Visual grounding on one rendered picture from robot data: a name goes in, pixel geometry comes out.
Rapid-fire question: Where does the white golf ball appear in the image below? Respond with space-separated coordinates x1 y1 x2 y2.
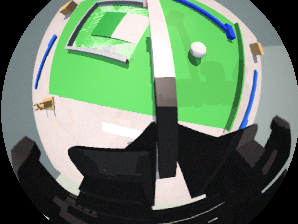
189 41 206 57

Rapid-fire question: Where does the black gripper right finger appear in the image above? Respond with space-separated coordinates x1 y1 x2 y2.
177 124 258 198

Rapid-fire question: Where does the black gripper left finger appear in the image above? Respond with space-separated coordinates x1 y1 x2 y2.
68 121 157 206

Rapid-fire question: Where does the orange cube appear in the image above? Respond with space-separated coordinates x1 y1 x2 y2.
60 0 78 16
250 41 263 56

